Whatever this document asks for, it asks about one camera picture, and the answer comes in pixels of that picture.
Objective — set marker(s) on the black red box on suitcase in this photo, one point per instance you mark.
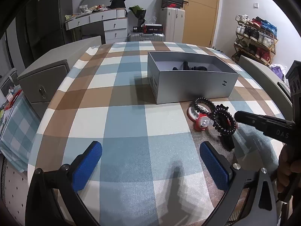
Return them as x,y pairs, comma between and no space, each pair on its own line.
148,28

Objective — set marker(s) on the grey right bedside cabinet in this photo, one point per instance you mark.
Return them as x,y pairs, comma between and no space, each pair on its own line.
267,79

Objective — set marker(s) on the small red white badge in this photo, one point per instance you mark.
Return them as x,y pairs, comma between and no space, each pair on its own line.
203,122

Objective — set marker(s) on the grey left bedside cabinet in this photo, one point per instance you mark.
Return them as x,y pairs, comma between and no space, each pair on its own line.
43,77

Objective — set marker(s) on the white upright suitcase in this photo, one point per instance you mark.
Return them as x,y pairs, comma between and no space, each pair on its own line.
172,20

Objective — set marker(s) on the grey cardboard storage box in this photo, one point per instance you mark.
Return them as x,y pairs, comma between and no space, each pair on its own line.
171,86

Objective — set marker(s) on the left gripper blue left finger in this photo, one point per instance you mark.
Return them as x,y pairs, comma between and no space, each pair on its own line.
74,176

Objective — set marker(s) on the black banana hair clip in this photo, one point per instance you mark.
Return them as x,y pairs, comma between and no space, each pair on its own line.
227,125

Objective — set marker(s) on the black refrigerator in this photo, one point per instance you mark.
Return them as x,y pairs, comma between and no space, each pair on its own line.
46,25

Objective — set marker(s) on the silver flat suitcase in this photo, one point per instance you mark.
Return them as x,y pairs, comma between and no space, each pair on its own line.
137,36

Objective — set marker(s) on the black smartphone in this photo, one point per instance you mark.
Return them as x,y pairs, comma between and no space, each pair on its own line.
285,90

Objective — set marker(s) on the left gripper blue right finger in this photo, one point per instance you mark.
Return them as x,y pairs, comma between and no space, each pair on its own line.
221,171

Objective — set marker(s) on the blue brown checkered tablecloth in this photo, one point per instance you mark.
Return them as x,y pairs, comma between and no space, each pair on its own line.
150,172

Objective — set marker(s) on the black red shoe box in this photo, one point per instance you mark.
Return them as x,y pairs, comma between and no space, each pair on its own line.
172,3

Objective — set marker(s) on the long black hair clip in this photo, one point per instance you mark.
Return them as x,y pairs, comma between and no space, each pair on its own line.
185,66

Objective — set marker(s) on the grey bedside cabinet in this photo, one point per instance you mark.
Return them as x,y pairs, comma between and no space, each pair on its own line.
267,79
43,77

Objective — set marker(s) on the white drawer desk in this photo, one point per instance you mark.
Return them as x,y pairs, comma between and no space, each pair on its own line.
111,25

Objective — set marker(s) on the green wrapped bouquet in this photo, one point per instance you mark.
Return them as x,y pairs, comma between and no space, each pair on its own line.
139,14

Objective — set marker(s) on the wooden shoe rack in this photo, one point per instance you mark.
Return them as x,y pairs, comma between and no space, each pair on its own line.
255,38

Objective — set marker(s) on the checkered folded cloth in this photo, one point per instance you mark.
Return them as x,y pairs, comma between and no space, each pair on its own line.
19,126

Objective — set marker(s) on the wall light switch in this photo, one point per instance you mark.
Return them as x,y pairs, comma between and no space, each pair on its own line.
256,5

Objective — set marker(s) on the right human hand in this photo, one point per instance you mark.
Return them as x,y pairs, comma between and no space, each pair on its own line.
285,168

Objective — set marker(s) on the purple bag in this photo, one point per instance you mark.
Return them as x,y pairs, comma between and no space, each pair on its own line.
279,70

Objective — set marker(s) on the white red pin badge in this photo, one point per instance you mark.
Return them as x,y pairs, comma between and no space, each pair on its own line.
193,114

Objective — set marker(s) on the black bag on desk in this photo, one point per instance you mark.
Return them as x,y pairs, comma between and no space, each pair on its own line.
117,4

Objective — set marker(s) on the black claw hair clip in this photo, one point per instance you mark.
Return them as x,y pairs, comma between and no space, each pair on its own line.
199,68

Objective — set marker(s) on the wooden door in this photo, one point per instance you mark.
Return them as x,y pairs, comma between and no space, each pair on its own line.
200,21

